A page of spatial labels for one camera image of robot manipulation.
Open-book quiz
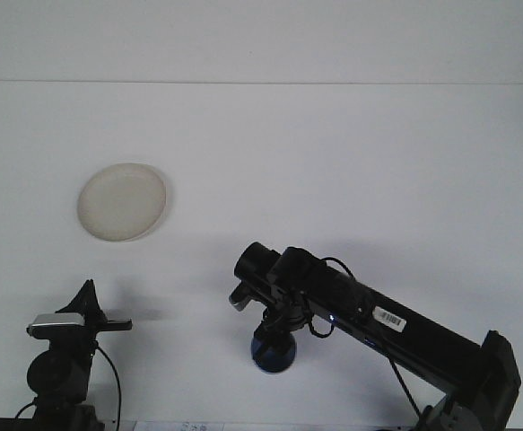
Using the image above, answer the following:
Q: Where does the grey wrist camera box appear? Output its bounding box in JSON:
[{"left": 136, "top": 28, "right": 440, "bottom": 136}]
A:
[
  {"left": 228, "top": 286, "right": 252, "bottom": 313},
  {"left": 26, "top": 313, "right": 88, "bottom": 339}
]

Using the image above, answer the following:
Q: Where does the pale round plate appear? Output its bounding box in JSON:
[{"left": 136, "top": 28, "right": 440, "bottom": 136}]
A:
[{"left": 76, "top": 162, "right": 170, "bottom": 244}]

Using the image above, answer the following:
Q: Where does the pale blue cup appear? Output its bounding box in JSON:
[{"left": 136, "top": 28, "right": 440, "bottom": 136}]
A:
[{"left": 249, "top": 325, "right": 298, "bottom": 374}]

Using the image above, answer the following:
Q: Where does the long black arm cable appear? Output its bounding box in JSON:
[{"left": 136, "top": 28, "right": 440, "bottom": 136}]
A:
[{"left": 92, "top": 342, "right": 123, "bottom": 426}]

